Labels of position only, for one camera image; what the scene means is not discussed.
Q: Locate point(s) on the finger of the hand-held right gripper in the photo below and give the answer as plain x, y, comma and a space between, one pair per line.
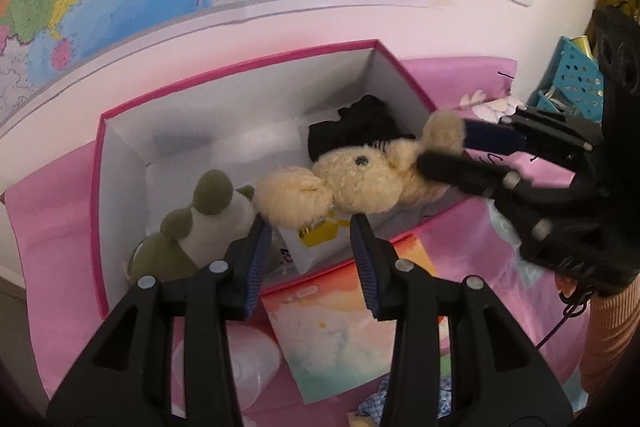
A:
492, 136
460, 169

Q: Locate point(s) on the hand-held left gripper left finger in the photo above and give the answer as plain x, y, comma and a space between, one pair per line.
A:
257, 257

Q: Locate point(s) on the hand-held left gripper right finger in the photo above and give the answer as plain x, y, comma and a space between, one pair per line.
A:
362, 262

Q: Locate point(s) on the white packet with yellow label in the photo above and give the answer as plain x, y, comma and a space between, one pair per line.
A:
310, 252

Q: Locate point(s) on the green plush toy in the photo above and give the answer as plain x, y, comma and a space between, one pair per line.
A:
200, 237

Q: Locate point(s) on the beige teddy bear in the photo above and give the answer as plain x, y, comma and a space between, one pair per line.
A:
360, 182

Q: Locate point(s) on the pastel tissue pack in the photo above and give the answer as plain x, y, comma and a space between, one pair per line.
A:
330, 342

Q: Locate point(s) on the black scrunchie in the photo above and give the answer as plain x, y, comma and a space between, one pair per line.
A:
360, 122

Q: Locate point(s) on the blue gingham scrunchie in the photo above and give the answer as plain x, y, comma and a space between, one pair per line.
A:
375, 402

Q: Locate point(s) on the pink cardboard box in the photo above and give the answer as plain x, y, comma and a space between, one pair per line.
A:
225, 107

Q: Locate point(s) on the person's right forearm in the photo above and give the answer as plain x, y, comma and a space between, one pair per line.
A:
610, 347

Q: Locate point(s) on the blue plastic basket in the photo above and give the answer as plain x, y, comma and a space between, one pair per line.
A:
575, 72

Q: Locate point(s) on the clear plastic lid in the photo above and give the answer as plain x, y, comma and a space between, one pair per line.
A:
240, 362

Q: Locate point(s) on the pink printed blanket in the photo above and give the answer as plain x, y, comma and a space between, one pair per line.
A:
50, 232

